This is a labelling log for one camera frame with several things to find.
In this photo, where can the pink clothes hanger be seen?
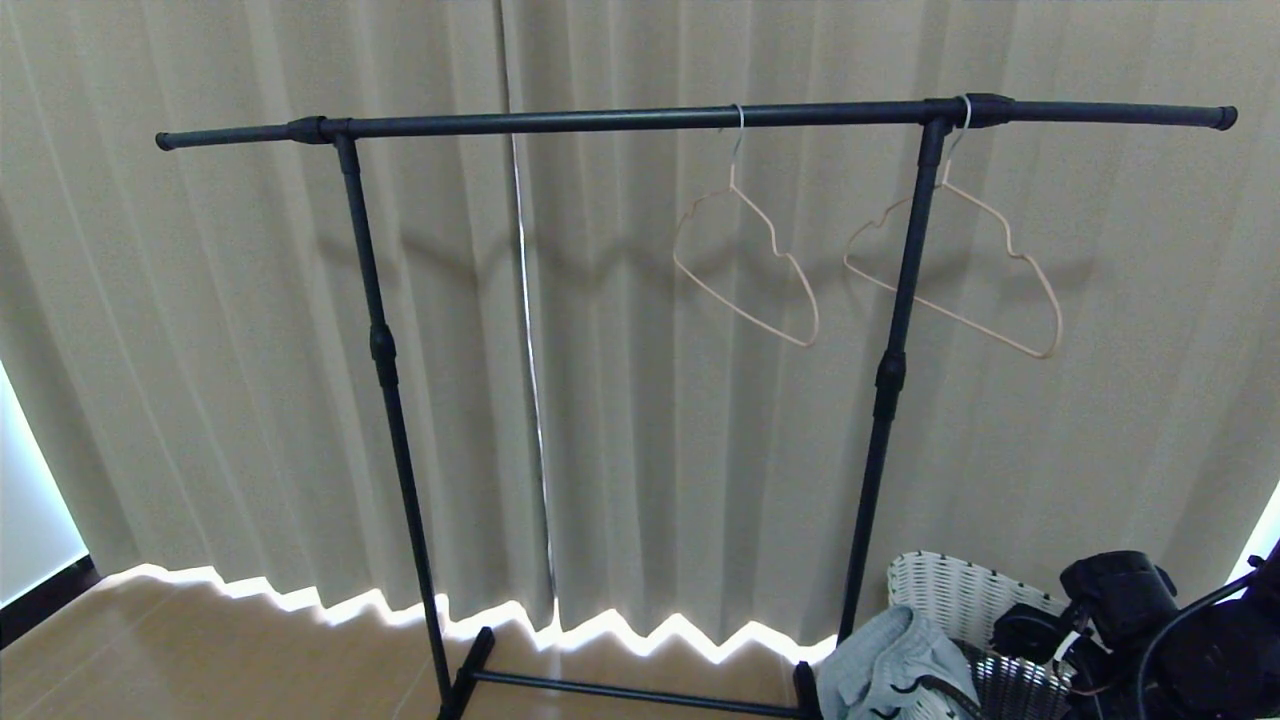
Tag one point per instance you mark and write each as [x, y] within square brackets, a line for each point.
[1052, 310]
[790, 262]

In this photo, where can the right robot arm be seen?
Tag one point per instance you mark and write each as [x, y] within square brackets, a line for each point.
[1220, 650]

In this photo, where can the black clothes rack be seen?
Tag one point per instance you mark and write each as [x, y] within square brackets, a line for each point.
[600, 120]

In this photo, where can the white laundry basket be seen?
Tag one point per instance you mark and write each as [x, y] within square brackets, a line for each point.
[950, 590]

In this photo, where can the beige curtain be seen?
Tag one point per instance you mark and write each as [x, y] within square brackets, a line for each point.
[650, 450]

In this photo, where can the pale grey garment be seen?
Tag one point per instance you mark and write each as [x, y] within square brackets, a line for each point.
[890, 660]

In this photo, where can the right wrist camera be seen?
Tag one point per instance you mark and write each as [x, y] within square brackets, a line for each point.
[1120, 595]

